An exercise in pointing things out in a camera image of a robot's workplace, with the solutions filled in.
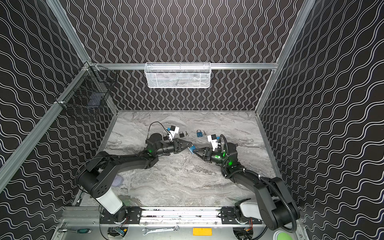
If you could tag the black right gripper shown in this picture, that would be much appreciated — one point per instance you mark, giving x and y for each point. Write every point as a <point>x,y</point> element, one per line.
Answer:
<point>207,153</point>

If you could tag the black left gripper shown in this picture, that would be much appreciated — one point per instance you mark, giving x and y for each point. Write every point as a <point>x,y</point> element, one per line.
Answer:
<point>175,145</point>

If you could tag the blue padlock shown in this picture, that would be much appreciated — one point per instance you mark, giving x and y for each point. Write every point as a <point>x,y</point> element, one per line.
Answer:
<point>192,149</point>
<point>200,133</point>

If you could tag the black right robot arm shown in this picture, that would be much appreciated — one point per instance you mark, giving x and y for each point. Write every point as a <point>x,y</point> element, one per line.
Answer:
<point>275,205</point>

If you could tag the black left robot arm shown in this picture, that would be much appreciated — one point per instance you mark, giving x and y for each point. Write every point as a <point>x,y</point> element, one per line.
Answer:
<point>97,176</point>

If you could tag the grey cloth pad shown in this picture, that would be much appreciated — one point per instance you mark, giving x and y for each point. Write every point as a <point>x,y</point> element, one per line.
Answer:
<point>118,180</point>

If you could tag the yellow label plate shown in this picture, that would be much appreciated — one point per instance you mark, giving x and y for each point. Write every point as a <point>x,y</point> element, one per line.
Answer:
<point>202,232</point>

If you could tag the silver open-end wrench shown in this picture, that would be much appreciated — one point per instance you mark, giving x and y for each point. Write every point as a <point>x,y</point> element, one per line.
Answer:
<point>147,231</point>

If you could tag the green round button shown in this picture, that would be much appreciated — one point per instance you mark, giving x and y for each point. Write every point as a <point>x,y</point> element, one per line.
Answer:
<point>281,235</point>

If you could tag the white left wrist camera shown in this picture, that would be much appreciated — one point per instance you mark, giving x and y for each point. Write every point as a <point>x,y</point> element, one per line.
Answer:
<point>172,131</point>

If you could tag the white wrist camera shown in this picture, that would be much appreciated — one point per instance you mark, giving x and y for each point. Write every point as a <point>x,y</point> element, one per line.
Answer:
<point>172,131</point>
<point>213,140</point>

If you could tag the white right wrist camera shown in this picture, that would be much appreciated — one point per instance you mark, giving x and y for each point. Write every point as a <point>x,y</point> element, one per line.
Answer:
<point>213,140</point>

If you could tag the white wire mesh basket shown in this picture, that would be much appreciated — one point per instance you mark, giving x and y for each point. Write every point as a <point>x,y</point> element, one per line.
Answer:
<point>177,75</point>

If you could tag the black wire mesh basket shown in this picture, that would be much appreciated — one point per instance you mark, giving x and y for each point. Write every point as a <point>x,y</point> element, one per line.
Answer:
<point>89,97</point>

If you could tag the green handled screwdriver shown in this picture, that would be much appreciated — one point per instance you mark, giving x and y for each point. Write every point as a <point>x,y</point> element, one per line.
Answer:
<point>78,231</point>

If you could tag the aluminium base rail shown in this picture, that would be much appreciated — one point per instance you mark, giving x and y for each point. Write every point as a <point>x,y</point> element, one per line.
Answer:
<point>163,216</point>

